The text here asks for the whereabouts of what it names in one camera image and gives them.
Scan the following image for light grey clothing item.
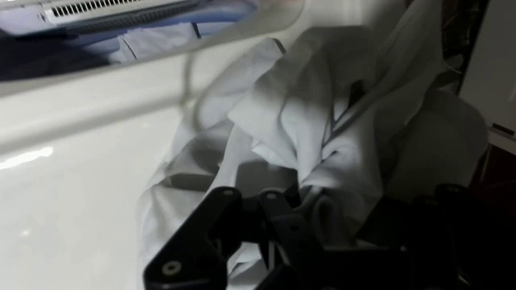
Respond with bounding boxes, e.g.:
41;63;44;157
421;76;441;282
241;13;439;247
136;0;491;290

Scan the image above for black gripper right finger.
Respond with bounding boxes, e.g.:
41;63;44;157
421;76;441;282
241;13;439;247
321;182;516;290

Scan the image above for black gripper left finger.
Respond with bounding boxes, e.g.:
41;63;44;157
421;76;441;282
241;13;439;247
142;184;325;290

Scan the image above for white clothes in drum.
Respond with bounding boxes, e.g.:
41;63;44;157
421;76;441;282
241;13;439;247
0;0;260;82

